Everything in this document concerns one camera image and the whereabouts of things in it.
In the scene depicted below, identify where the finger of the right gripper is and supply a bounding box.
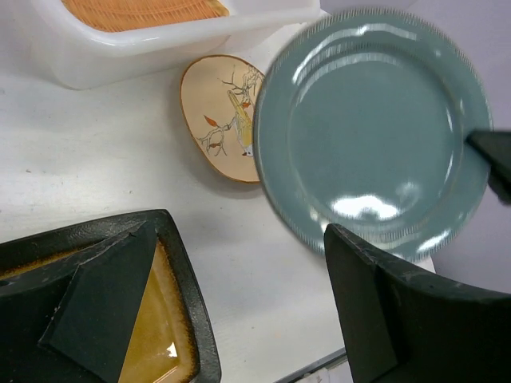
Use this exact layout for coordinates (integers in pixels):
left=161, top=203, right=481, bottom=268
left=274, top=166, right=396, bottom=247
left=465, top=129, right=511, bottom=206

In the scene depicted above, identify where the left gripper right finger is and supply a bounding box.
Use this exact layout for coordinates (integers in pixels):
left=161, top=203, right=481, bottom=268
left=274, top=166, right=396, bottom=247
left=324, top=224, right=510, bottom=382

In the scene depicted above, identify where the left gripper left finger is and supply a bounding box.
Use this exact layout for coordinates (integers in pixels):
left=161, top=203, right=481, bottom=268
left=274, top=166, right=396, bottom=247
left=1, top=223, right=156, bottom=382

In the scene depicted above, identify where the blue-grey round plate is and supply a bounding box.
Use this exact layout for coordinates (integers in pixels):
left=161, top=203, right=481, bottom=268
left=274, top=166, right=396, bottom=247
left=253, top=6, right=493, bottom=263

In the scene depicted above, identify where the round bird pattern plate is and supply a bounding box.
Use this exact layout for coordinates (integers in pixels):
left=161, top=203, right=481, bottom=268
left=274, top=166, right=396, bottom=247
left=180, top=54, right=264, bottom=184

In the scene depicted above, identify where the woven bamboo plate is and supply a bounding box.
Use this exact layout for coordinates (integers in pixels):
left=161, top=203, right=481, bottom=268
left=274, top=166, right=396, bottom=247
left=63, top=0, right=230, bottom=33

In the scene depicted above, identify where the white plastic bin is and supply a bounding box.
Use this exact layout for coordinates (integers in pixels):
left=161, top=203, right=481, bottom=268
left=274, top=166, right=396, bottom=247
left=13, top=1, right=321, bottom=89

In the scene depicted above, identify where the black square amber plate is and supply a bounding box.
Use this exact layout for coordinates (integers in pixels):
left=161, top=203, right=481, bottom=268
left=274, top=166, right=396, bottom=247
left=1, top=209, right=221, bottom=382

